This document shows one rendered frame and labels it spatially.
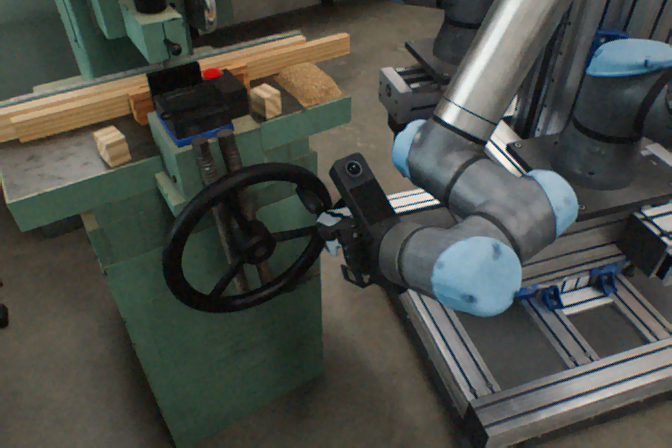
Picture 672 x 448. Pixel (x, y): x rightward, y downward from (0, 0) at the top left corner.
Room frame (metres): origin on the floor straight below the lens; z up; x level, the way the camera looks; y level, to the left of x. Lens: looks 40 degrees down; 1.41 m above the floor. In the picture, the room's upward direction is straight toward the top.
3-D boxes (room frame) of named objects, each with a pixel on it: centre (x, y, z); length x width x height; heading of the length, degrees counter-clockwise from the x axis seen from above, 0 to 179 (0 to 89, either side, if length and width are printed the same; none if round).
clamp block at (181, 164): (0.72, 0.21, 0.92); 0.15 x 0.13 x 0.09; 122
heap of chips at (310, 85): (0.94, 0.06, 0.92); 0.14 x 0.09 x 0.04; 32
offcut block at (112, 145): (0.70, 0.36, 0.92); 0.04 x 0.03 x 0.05; 42
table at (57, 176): (0.80, 0.26, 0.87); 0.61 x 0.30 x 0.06; 122
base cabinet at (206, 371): (0.99, 0.37, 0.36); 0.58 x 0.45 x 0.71; 32
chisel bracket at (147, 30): (0.91, 0.32, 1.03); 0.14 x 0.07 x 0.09; 32
